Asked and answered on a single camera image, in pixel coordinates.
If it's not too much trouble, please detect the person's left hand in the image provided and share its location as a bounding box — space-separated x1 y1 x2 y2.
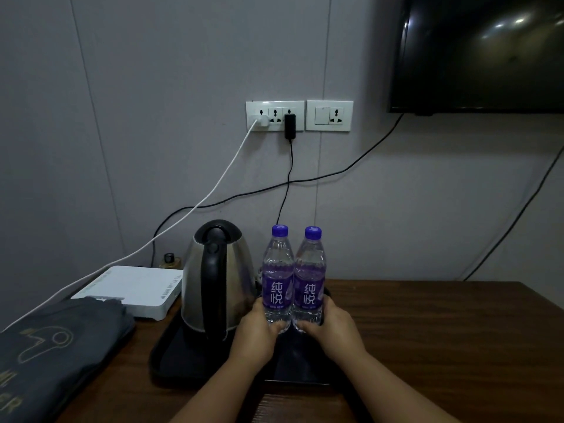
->
228 297 287 373

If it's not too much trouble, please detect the person's right hand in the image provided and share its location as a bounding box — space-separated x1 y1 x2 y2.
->
294 296 367 369

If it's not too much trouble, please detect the purple label water bottle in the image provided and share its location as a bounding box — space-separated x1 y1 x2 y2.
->
262 224 295 334
292 226 328 333

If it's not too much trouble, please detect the person's left forearm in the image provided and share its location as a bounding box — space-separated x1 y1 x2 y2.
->
171 353 273 423

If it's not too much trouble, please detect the person's right forearm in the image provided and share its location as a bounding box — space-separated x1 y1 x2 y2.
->
331 350 461 423

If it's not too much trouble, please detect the stainless steel electric kettle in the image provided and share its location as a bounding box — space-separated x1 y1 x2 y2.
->
181 219 257 342

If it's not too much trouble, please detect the black plastic tray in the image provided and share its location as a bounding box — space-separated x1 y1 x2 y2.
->
149 284 349 388

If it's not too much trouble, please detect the white router box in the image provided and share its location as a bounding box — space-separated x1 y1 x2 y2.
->
70 265 184 322

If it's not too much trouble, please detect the dark grey fabric bag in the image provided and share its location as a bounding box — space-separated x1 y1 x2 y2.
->
0 298 136 423

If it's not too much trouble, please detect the long black television cable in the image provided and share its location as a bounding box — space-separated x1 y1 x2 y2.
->
150 112 405 268

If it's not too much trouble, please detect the thin black adapter cable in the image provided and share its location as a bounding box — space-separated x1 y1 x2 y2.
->
276 140 294 227

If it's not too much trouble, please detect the white charger cable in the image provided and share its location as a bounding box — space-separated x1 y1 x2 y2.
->
0 121 261 334

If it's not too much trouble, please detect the white triple wall socket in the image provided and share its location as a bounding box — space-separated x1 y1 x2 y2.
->
246 100 306 132

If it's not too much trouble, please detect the white switch socket plate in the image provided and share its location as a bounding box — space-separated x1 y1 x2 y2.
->
306 100 354 132

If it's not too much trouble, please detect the black wall television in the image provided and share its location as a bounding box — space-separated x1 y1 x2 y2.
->
388 0 564 117

